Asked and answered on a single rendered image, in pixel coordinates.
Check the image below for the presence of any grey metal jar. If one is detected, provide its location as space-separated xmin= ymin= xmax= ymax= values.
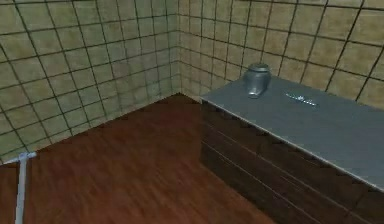
xmin=242 ymin=62 xmax=272 ymax=99

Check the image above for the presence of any silver metal utensil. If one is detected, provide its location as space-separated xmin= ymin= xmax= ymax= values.
xmin=285 ymin=92 xmax=318 ymax=107

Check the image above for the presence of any dark wood grey-top counter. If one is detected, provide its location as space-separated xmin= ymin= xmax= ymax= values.
xmin=199 ymin=75 xmax=384 ymax=224

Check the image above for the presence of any white table frame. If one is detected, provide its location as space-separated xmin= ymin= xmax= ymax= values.
xmin=3 ymin=151 xmax=37 ymax=224

